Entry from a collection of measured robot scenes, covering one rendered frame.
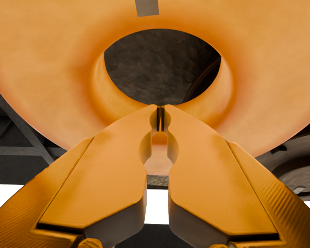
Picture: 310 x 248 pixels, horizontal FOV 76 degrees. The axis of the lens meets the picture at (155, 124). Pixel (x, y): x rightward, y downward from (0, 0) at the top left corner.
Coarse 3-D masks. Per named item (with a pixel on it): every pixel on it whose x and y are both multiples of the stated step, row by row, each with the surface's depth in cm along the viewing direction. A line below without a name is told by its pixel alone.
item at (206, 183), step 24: (168, 120) 11; (192, 120) 10; (168, 144) 9; (192, 144) 8; (216, 144) 8; (192, 168) 7; (216, 168) 7; (240, 168) 7; (168, 192) 7; (192, 192) 6; (216, 192) 6; (240, 192) 6; (168, 216) 7; (192, 216) 6; (216, 216) 5; (240, 216) 5; (264, 216) 5; (192, 240) 6; (216, 240) 5
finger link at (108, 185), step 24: (120, 120) 10; (144, 120) 10; (96, 144) 8; (120, 144) 8; (144, 144) 9; (96, 168) 7; (120, 168) 7; (144, 168) 7; (72, 192) 6; (96, 192) 6; (120, 192) 6; (144, 192) 6; (48, 216) 5; (72, 216) 5; (96, 216) 5; (120, 216) 6; (144, 216) 7; (120, 240) 6
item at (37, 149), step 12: (0, 96) 385; (12, 108) 409; (12, 120) 437; (24, 120) 456; (24, 132) 469; (36, 132) 500; (0, 144) 531; (12, 144) 530; (24, 144) 529; (36, 144) 504; (48, 144) 527; (48, 156) 546; (60, 156) 602
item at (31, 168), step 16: (0, 128) 920; (16, 128) 918; (0, 160) 805; (16, 160) 803; (32, 160) 801; (0, 176) 758; (16, 176) 756; (32, 176) 754; (144, 224) 632; (160, 224) 631; (128, 240) 604; (144, 240) 603; (160, 240) 602; (176, 240) 600
